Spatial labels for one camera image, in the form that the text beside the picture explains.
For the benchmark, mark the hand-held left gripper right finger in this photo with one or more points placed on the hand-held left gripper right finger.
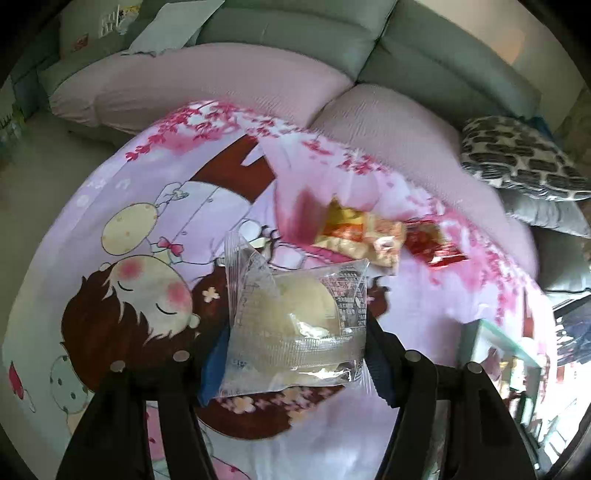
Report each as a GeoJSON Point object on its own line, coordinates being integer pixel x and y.
{"type": "Point", "coordinates": [385, 378]}

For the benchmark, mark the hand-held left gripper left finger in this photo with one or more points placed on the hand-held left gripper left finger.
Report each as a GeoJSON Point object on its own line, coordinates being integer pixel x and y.
{"type": "Point", "coordinates": [212, 369]}

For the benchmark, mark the white bun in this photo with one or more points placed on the white bun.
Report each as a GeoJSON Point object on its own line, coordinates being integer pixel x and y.
{"type": "Point", "coordinates": [295, 323]}

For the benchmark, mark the white box with teal edge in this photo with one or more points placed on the white box with teal edge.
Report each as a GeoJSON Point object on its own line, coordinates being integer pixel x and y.
{"type": "Point", "coordinates": [498, 337]}

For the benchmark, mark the small red snack packet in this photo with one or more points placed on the small red snack packet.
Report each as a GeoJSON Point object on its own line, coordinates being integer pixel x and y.
{"type": "Point", "coordinates": [434, 244]}

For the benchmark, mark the orange label cake packet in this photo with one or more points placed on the orange label cake packet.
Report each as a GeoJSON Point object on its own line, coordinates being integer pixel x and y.
{"type": "Point", "coordinates": [355, 235]}

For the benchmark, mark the printed blanket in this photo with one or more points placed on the printed blanket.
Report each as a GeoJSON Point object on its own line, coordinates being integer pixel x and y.
{"type": "Point", "coordinates": [138, 194]}

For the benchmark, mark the dark printed object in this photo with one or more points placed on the dark printed object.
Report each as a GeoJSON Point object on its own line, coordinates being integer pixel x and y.
{"type": "Point", "coordinates": [575, 332]}

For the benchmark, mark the grey cushion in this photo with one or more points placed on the grey cushion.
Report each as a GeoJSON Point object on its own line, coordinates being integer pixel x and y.
{"type": "Point", "coordinates": [549, 214]}

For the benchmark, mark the black and white patterned cushion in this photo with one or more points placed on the black and white patterned cushion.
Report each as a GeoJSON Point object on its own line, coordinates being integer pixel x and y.
{"type": "Point", "coordinates": [517, 157]}

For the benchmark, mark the pink sofa seat cover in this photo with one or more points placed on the pink sofa seat cover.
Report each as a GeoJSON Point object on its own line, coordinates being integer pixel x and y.
{"type": "Point", "coordinates": [207, 83]}

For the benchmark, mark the blue cloth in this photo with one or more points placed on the blue cloth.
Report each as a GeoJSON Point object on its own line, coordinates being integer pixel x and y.
{"type": "Point", "coordinates": [538, 124]}

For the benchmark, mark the grey sofa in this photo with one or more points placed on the grey sofa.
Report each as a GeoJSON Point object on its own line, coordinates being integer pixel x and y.
{"type": "Point", "coordinates": [438, 55]}

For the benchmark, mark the light grey flat sheet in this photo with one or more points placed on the light grey flat sheet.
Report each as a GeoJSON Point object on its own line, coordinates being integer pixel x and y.
{"type": "Point", "coordinates": [175, 27]}

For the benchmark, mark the white rack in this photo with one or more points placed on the white rack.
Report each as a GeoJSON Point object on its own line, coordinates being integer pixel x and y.
{"type": "Point", "coordinates": [115, 18]}

